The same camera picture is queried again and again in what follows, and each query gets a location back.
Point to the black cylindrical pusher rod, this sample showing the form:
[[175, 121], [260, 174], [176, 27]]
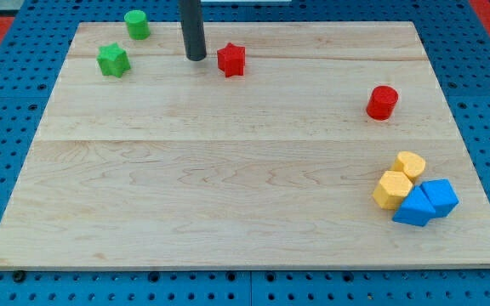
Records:
[[191, 21]]

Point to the red star block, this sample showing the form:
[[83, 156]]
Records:
[[231, 60]]

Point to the green star block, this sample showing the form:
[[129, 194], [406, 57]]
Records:
[[112, 60]]

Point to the green cylinder block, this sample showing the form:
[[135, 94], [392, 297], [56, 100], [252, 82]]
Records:
[[137, 24]]

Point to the light wooden board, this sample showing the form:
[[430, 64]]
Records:
[[174, 166]]

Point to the red cylinder block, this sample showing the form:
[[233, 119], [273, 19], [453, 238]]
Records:
[[382, 102]]

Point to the yellow hexagon block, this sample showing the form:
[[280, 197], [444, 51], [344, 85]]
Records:
[[391, 190]]

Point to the yellow heart block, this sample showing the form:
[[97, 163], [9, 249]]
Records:
[[409, 163]]

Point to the blue triangle block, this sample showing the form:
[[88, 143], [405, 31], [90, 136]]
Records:
[[416, 209]]

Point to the blue cube block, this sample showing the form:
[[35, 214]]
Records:
[[441, 196]]

